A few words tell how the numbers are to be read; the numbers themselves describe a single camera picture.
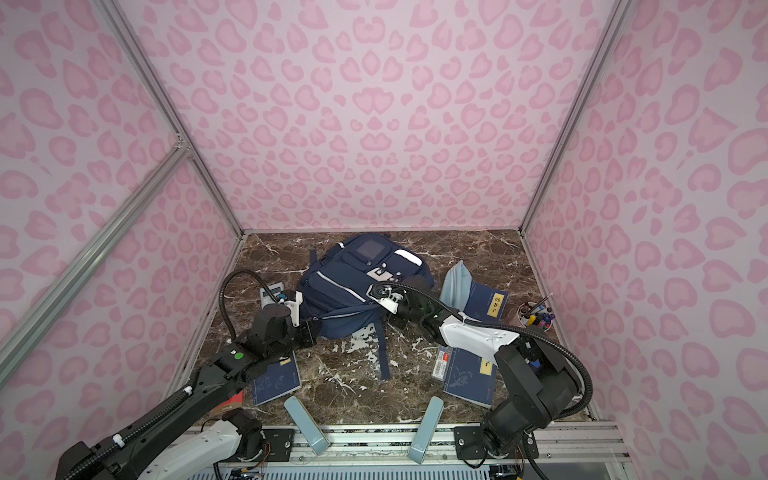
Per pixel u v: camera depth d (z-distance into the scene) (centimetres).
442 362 86
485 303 98
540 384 44
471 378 82
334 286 92
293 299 73
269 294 69
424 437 72
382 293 72
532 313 84
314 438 71
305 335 70
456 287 97
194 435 57
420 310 68
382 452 72
